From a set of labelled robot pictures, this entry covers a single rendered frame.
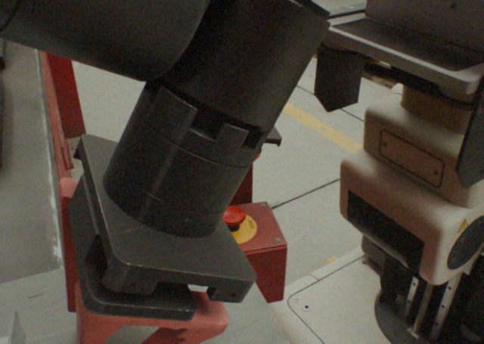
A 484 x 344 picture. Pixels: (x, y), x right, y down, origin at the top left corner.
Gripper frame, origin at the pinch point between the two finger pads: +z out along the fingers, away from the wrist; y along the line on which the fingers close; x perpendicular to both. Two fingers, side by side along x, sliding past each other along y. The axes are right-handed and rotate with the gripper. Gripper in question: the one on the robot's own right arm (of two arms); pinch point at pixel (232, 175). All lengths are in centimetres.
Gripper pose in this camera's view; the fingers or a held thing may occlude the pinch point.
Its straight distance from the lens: 76.4
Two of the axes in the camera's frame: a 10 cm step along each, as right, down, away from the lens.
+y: -9.4, -0.7, -3.3
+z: -2.4, 8.3, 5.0
